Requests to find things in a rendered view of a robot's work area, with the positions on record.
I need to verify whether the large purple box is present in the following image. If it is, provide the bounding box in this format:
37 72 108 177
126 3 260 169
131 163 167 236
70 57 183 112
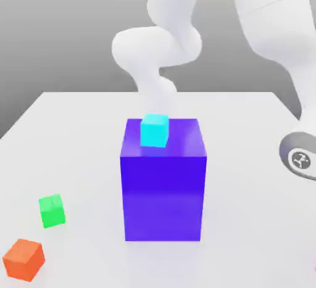
120 118 207 242

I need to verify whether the small cyan cube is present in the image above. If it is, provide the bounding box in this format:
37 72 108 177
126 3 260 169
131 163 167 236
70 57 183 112
139 113 170 149

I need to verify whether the small orange cube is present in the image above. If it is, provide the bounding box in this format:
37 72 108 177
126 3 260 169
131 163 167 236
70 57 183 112
2 238 46 283

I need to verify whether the small green cube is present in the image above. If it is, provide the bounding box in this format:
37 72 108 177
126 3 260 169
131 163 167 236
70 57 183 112
38 194 67 229

